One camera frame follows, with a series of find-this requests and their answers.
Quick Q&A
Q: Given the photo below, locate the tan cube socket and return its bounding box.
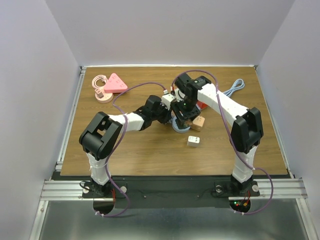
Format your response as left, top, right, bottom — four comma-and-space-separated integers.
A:
191, 115, 205, 132

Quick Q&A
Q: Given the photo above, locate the pink coiled cable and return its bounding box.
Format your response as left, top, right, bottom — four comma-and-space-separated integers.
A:
91, 75, 109, 90

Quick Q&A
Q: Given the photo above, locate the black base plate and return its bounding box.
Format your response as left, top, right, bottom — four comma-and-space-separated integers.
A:
79, 175, 260, 210

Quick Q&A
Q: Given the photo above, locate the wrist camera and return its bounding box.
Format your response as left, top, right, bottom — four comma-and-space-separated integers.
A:
170, 86, 185, 102
161, 93, 176, 110

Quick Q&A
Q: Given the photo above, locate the white cube socket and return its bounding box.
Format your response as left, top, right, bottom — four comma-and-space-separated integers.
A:
187, 135, 200, 148

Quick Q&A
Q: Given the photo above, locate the aluminium rail frame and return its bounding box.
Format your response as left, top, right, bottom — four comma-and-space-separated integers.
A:
30, 66, 308, 240

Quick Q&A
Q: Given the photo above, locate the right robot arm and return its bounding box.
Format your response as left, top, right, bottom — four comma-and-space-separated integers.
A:
170, 71, 264, 195

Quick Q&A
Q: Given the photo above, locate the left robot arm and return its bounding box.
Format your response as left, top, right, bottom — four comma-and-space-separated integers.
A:
79, 93, 175, 197

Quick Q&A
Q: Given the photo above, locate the round light blue power socket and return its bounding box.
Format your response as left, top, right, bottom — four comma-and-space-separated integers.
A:
171, 117, 191, 134

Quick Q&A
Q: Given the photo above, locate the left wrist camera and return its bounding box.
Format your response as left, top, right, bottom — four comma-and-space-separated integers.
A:
161, 93, 176, 110

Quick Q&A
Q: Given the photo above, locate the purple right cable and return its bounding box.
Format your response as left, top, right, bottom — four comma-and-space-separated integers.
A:
170, 69, 273, 216

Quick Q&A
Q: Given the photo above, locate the light blue strip cable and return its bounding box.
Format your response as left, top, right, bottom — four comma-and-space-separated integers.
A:
222, 78, 245, 97

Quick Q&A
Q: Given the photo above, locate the pink triangular power strip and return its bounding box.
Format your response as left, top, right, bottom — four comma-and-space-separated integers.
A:
103, 73, 128, 94

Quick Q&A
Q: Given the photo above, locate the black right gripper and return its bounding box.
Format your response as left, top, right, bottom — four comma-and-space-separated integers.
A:
170, 96, 201, 127

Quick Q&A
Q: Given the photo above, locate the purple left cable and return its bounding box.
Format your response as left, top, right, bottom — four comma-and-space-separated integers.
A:
94, 81, 169, 218

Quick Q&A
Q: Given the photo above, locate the purple cable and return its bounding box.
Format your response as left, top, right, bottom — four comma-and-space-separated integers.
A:
170, 69, 273, 216
94, 81, 169, 218

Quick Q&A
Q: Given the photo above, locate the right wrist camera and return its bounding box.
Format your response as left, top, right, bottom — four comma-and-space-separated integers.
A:
170, 86, 185, 102

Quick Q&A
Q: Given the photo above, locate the pink round socket base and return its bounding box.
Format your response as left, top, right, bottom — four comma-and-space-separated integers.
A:
94, 87, 114, 104

